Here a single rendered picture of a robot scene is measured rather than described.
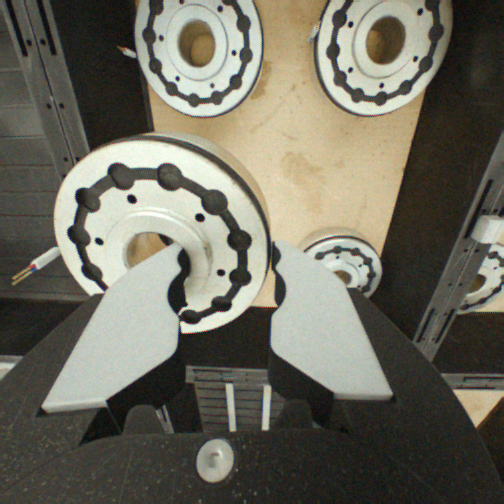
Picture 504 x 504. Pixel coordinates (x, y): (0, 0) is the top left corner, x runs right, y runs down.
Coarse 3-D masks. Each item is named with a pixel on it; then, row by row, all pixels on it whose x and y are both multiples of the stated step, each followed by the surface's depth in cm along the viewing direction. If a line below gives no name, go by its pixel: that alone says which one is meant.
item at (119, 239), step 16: (144, 208) 10; (160, 208) 10; (128, 224) 10; (144, 224) 10; (160, 224) 10; (176, 224) 10; (192, 224) 11; (112, 240) 11; (128, 240) 11; (176, 240) 11; (192, 240) 11; (112, 256) 11; (128, 256) 12; (192, 256) 11; (208, 256) 11; (192, 272) 11; (208, 272) 11; (192, 288) 12
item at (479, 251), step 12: (492, 204) 17; (480, 252) 19; (468, 264) 20; (480, 264) 20; (468, 276) 20; (456, 288) 21; (468, 288) 21; (456, 300) 22; (444, 312) 22; (456, 312) 22; (444, 324) 23; (432, 336) 24; (444, 336) 24; (432, 348) 25; (444, 372) 27; (456, 372) 27; (468, 372) 27; (480, 372) 26; (492, 372) 26
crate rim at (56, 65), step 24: (48, 0) 13; (48, 24) 14; (48, 48) 14; (48, 72) 15; (72, 72) 15; (72, 96) 15; (72, 120) 16; (72, 144) 17; (480, 168) 17; (480, 192) 17; (456, 240) 19; (456, 264) 20; (432, 288) 22; (432, 312) 23
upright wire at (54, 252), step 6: (48, 252) 12; (54, 252) 12; (60, 252) 12; (42, 258) 11; (48, 258) 11; (36, 264) 11; (42, 264) 11; (24, 270) 10; (30, 270) 11; (18, 276) 10; (24, 276) 10
